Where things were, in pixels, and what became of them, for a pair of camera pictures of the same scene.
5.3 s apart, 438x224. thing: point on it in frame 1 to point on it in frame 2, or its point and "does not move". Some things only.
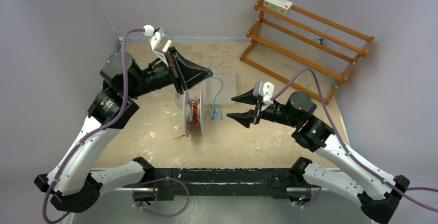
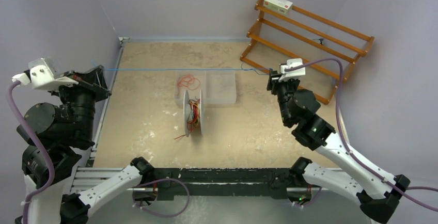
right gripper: (246, 118) to (274, 83)
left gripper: (186, 70) to (92, 79)
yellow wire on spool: (196, 122) does not move
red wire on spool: (191, 125) does not move
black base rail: (166, 183) does not move
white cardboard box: (278, 3) does not move
